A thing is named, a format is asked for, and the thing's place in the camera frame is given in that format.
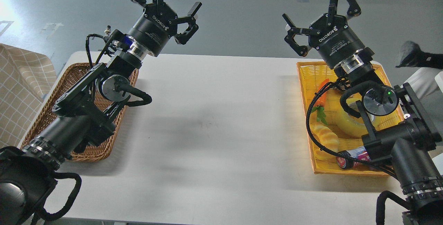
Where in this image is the yellow plastic basket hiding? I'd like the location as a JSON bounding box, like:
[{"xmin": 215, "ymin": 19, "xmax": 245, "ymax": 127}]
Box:
[{"xmin": 297, "ymin": 61, "xmax": 387, "ymax": 177}]

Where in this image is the yellow tape roll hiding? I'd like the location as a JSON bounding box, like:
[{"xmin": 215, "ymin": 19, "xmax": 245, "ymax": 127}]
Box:
[{"xmin": 335, "ymin": 98, "xmax": 381, "ymax": 138}]

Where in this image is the brown wicker basket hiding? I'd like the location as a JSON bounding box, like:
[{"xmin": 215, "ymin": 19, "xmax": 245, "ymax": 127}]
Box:
[{"xmin": 20, "ymin": 63, "xmax": 139, "ymax": 162}]

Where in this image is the yellow toy croissant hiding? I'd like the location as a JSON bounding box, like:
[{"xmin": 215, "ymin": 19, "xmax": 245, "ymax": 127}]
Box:
[{"xmin": 310, "ymin": 121, "xmax": 339, "ymax": 161}]

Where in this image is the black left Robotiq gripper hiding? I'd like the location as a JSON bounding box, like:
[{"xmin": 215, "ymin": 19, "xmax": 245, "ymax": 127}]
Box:
[{"xmin": 129, "ymin": 0, "xmax": 202, "ymax": 57}]

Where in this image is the red black can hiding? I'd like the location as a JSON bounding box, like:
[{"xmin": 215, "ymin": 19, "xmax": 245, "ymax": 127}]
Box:
[{"xmin": 336, "ymin": 146, "xmax": 371, "ymax": 170}]

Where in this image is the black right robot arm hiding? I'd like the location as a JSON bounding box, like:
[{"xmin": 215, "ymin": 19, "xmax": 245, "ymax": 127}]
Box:
[{"xmin": 282, "ymin": 0, "xmax": 442, "ymax": 225}]

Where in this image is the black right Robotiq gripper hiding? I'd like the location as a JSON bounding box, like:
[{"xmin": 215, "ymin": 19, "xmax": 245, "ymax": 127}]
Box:
[{"xmin": 282, "ymin": 0, "xmax": 365, "ymax": 70}]

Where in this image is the orange toy carrot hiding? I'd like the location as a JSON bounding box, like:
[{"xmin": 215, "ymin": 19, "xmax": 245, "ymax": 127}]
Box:
[{"xmin": 308, "ymin": 79, "xmax": 330, "ymax": 125}]

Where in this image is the beige checkered cloth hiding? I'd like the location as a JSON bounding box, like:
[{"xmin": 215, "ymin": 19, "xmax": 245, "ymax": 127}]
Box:
[{"xmin": 0, "ymin": 44, "xmax": 57, "ymax": 147}]

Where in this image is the black shoe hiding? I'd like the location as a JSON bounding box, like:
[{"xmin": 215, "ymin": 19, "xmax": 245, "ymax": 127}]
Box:
[{"xmin": 396, "ymin": 40, "xmax": 443, "ymax": 70}]

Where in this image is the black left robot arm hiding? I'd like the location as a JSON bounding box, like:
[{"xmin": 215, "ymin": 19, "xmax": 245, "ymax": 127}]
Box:
[{"xmin": 1, "ymin": 0, "xmax": 201, "ymax": 225}]

